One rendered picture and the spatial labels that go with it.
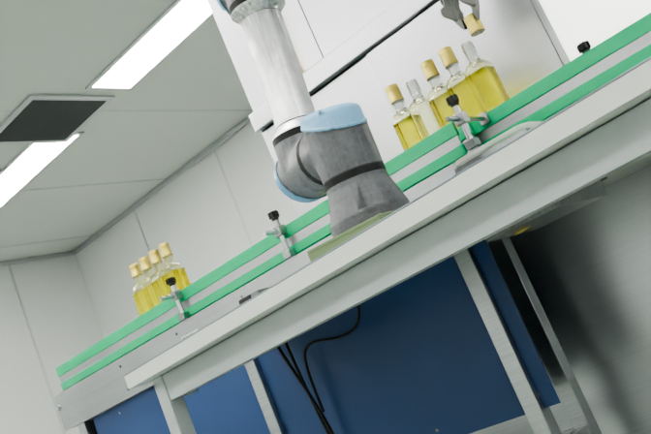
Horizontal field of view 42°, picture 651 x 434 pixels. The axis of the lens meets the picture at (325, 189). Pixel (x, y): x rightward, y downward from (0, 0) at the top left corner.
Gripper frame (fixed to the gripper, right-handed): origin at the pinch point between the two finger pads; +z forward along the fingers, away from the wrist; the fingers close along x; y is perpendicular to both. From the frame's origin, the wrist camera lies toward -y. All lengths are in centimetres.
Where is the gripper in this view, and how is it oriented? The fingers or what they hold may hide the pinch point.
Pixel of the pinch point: (471, 19)
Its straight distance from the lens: 200.5
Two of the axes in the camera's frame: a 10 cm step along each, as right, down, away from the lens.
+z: 3.8, 9.0, -2.2
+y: -7.4, 1.5, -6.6
